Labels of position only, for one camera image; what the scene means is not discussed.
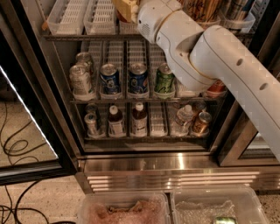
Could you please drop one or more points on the white can shelf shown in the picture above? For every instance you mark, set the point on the white can shelf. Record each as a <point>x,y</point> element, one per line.
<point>85,58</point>
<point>81,82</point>

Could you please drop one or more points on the blue pepsi can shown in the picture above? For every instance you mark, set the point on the blue pepsi can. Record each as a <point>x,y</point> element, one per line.
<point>138,78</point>
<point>110,79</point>

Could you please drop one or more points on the white shelf tray far left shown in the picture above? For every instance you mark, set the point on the white shelf tray far left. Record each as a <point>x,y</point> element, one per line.
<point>66,17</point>

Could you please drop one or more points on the brown juice bottle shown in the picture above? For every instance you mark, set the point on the brown juice bottle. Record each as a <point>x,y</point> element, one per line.
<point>139,120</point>
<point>115,121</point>

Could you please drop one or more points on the silver striped can top shelf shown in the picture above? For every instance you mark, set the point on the silver striped can top shelf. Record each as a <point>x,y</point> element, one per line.
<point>237,15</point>

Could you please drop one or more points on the clear plastic bin right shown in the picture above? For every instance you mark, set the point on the clear plastic bin right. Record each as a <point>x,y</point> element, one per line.
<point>200,205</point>

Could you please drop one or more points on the gold patterned can top shelf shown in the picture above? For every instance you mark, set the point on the gold patterned can top shelf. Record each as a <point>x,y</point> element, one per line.
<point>203,12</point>

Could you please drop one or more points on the clear plastic bin left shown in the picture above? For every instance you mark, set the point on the clear plastic bin left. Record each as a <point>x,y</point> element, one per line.
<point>124,208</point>

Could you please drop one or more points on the right fridge door frame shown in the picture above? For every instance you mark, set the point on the right fridge door frame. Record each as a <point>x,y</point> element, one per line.
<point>235,143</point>

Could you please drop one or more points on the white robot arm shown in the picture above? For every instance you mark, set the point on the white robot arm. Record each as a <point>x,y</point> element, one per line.
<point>198,57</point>

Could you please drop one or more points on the white shelf tray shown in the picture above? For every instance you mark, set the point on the white shelf tray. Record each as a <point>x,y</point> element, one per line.
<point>100,18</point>
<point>66,17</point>

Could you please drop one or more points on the red coke can front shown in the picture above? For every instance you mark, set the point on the red coke can front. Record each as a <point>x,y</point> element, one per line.
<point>217,89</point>

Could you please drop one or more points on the brown juice bottle right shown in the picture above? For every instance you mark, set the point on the brown juice bottle right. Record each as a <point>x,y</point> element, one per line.
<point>139,120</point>

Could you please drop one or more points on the silver slim can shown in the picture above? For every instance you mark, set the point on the silver slim can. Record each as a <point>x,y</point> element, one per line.
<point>93,127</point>
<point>92,108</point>

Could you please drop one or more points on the bronze can rear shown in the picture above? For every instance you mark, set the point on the bronze can rear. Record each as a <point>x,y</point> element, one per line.
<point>199,106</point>

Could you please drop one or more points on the white front can middle shelf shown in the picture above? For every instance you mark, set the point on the white front can middle shelf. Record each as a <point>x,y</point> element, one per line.
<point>81,82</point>

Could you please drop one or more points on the green can in bin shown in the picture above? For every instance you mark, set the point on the green can in bin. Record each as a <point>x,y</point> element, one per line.
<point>224,220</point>

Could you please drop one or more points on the brown juice bottle left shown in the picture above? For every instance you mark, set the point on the brown juice bottle left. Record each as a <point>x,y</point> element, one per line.
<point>115,121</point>

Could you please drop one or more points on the silver slim can front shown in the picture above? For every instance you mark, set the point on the silver slim can front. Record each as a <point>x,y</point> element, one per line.
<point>93,127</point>

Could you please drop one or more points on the stainless fridge base grille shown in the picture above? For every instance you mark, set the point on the stainless fridge base grille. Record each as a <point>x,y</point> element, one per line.
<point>167,172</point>

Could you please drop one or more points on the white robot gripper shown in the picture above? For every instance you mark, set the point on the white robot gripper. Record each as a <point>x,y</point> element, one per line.
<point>152,17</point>

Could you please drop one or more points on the blue pepsi can right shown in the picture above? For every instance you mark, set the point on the blue pepsi can right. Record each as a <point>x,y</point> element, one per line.
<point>138,78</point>

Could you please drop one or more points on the clear water bottle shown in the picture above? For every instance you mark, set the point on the clear water bottle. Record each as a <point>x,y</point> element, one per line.
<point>182,121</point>

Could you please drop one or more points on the clear plastic bin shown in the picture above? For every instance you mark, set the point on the clear plastic bin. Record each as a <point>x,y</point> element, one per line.
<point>200,205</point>
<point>124,208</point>

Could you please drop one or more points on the white rear can middle shelf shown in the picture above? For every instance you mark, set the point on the white rear can middle shelf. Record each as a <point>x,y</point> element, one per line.
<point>85,58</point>

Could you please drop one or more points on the blue pepsi can left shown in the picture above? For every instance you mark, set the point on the blue pepsi can left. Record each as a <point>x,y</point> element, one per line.
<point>110,79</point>

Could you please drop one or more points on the glass fridge door left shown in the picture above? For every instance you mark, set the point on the glass fridge door left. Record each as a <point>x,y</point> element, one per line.
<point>36,131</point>

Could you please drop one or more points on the green soda can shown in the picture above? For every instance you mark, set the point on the green soda can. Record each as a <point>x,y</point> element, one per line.
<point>164,79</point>

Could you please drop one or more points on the silver slim can rear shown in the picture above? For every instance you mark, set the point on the silver slim can rear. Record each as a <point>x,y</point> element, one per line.
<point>92,108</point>

